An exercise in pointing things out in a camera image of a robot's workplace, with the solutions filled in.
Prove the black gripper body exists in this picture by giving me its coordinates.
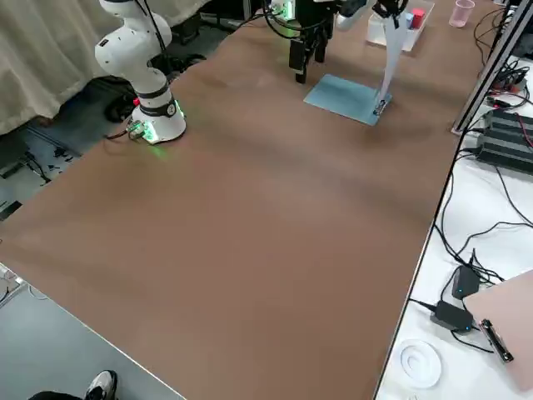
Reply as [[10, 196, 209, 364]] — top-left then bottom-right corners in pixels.
[[294, 0, 336, 42]]

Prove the white A4 paper sheet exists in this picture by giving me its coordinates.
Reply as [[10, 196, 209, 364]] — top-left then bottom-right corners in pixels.
[[376, 10, 414, 103]]

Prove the blue A4 clipboard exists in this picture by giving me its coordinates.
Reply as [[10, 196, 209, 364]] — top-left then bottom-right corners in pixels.
[[302, 73, 394, 126]]

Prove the brown clipboard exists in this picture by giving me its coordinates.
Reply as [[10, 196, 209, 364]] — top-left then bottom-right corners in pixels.
[[461, 268, 533, 393]]

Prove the white plastic bin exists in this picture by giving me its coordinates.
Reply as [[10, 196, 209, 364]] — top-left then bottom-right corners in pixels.
[[365, 1, 436, 53]]

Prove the pink translucent cup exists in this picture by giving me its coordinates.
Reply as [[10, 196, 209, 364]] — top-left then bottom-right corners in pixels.
[[449, 0, 476, 28]]

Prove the black ribbed box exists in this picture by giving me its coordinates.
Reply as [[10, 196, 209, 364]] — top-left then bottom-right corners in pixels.
[[476, 132, 533, 173], [485, 108, 533, 141]]

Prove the beige curtain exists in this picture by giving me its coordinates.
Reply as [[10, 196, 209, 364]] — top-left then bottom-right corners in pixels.
[[0, 0, 251, 137]]

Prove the black power adapter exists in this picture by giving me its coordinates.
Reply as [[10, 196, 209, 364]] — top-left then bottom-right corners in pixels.
[[451, 264, 482, 299], [430, 300, 476, 334]]

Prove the white round dish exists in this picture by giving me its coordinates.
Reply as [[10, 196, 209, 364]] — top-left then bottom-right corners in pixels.
[[400, 338, 443, 388]]

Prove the person's foot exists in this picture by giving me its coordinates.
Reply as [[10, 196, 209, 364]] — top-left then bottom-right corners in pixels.
[[84, 369, 119, 400]]

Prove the person's leg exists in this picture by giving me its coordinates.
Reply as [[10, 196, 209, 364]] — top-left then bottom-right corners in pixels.
[[27, 389, 91, 400]]

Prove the aluminium post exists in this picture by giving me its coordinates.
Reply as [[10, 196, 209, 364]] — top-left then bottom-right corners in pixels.
[[451, 0, 532, 135]]

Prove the black cable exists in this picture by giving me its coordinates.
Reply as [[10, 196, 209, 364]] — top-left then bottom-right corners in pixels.
[[432, 149, 480, 272], [456, 220, 533, 268], [104, 127, 137, 142]]

